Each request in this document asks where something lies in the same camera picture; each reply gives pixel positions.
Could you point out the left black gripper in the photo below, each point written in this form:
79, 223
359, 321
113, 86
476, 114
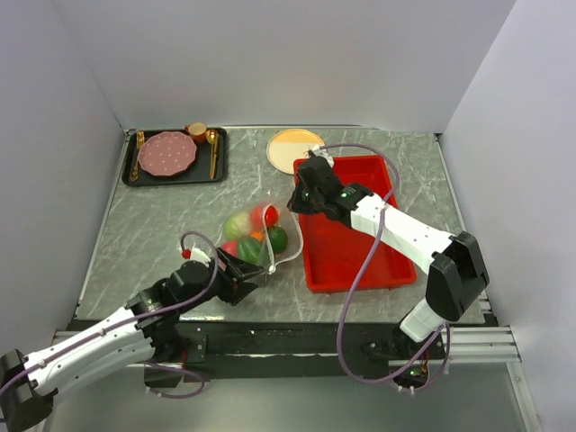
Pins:
234, 272

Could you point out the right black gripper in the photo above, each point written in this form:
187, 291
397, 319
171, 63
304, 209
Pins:
295, 203

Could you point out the red apple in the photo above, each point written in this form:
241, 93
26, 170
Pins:
231, 247

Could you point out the green bell pepper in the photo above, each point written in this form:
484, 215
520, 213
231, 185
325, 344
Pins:
249, 250

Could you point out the green lime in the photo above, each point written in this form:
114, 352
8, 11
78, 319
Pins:
278, 238

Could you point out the light green apple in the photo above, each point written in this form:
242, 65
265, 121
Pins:
237, 226

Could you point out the clear zip top bag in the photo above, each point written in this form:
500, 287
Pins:
288, 221

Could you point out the red tomato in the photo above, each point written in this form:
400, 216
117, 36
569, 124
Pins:
263, 216

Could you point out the orange fruit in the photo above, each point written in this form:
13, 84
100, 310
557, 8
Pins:
258, 235

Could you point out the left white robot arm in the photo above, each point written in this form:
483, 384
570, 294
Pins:
142, 330

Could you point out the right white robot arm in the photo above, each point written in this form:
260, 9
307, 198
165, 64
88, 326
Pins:
454, 265

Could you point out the beige round plate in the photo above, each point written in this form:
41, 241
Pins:
286, 146

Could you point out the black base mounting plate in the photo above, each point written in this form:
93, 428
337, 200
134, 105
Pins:
222, 367

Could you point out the gold spoon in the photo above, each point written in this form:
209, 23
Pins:
212, 136

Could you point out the black serving tray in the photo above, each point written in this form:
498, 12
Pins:
197, 173

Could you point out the pink dotted plate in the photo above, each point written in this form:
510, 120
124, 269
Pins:
167, 154

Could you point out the orange cup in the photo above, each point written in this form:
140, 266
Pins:
197, 131

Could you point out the gold fork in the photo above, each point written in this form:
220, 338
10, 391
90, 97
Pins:
140, 140

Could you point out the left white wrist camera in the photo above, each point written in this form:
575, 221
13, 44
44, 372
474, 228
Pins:
196, 254

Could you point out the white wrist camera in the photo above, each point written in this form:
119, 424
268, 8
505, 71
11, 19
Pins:
196, 254
321, 152

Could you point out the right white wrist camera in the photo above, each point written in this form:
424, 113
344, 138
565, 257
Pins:
321, 152

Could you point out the aluminium rail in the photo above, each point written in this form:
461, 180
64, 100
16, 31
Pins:
460, 345

